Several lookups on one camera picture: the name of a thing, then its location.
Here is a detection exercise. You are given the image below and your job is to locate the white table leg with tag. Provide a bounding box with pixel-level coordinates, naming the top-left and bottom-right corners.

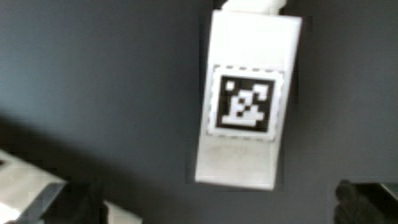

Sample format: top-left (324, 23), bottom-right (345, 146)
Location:
top-left (196, 0), bottom-right (303, 190)

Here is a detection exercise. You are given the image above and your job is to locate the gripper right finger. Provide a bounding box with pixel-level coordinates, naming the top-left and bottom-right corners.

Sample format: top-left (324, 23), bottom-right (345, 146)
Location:
top-left (335, 180), bottom-right (398, 224)

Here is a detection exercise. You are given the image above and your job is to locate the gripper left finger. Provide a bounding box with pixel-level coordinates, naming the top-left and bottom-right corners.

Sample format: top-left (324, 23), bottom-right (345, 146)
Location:
top-left (15, 182), bottom-right (109, 224)

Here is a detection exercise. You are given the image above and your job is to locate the white square tabletop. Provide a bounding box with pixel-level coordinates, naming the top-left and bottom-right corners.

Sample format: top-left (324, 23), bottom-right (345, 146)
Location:
top-left (0, 150), bottom-right (145, 224)

